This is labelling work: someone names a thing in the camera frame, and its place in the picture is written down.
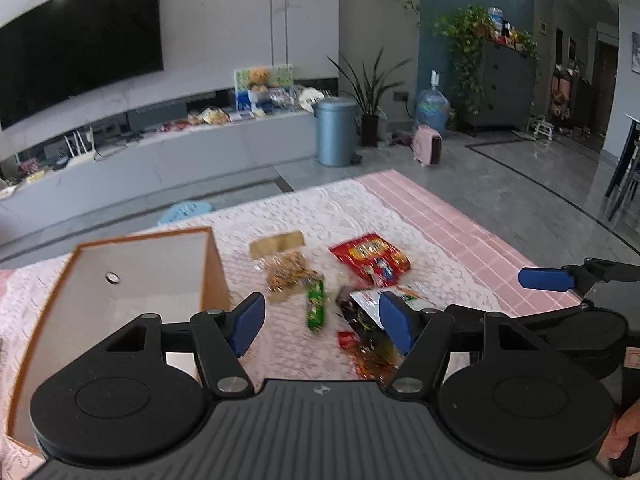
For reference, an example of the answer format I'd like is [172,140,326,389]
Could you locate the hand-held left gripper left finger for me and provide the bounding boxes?
[100,292,266,401]

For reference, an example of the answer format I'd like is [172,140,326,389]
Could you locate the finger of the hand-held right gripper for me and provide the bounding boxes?
[519,257,640,302]
[444,302,596,332]

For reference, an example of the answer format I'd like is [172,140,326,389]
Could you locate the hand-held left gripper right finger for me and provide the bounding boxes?
[380,291,543,398]

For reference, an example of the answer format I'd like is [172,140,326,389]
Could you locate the white snack packet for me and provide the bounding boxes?
[347,284,441,331]

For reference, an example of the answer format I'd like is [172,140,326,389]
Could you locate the clear red snack packet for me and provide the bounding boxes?
[337,330,406,388]

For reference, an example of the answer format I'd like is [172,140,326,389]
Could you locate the green snack packet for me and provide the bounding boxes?
[305,277,327,335]

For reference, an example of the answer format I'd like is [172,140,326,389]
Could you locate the orange cardboard box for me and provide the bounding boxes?
[5,226,232,461]

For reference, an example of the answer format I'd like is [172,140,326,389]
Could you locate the person's right hand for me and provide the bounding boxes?
[601,399,640,462]

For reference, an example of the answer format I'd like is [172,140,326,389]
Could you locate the dark brown snack packet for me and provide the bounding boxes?
[336,286,386,346]

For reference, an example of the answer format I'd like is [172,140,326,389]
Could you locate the clear nut snack packet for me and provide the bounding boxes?
[249,230,321,303]

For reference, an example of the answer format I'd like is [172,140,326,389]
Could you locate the red cartoon snack packet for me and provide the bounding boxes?
[329,232,412,288]

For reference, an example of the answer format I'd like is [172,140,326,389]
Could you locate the pink checked tablecloth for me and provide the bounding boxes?
[360,169,640,321]

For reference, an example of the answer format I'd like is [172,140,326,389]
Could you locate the white lace tablecloth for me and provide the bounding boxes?
[0,177,501,480]

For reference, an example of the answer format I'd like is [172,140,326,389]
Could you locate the black dining chair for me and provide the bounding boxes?
[602,115,640,233]

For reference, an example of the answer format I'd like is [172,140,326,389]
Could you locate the white step stool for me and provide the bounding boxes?
[527,115,553,141]

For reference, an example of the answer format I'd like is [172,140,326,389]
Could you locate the white television console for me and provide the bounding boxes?
[0,87,341,246]

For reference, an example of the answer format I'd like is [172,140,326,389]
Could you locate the pink space heater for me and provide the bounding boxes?
[411,126,443,168]

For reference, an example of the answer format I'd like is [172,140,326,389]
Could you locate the dark grey cabinet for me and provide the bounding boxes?
[467,37,538,131]

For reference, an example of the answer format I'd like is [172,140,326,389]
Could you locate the blue metal trash bin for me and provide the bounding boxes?
[314,97,360,167]

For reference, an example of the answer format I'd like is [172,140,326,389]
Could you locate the blue water jug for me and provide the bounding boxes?
[414,71,452,136]

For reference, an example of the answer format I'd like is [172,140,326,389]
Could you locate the yellow snack bags pile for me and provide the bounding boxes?
[187,106,231,127]

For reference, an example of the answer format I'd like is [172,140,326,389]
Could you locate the long-leaved potted plant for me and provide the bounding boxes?
[327,47,411,147]

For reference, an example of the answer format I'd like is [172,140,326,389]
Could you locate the white plastic bag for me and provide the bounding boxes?
[299,87,326,111]

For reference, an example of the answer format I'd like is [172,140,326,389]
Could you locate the white router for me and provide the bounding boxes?
[64,127,97,166]

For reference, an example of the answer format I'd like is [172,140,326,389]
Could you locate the trailing green plant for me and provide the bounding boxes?
[432,5,538,126]

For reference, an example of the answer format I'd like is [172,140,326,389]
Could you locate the brown teddy bear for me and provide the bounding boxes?
[248,67,273,92]

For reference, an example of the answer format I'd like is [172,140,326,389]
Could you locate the colourful gift box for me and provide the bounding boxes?
[233,64,294,111]

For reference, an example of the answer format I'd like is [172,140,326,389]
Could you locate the black television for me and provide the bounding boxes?
[0,0,165,131]

